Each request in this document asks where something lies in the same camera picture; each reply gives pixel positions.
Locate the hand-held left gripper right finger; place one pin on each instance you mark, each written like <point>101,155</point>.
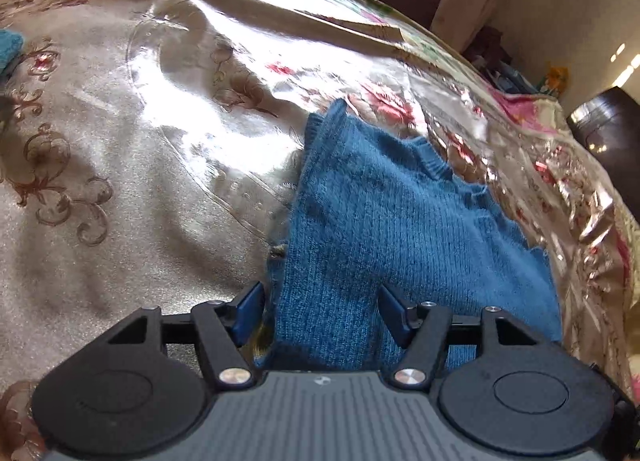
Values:
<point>392,308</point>

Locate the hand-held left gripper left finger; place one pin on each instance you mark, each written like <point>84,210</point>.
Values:
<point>250,308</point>

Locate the blue striped knit sweater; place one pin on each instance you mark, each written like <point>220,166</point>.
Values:
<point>395,221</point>

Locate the floral satin bedspread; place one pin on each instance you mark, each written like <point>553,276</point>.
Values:
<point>130,151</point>

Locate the pile of dark clutter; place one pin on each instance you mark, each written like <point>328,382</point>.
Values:
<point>500,61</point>

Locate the dark glossy cabinet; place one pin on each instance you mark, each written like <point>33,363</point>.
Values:
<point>612,136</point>

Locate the yellow toy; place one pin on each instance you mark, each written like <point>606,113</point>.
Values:
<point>556,81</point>

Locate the teal fleece cloth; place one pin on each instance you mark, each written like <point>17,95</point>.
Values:
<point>10,51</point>

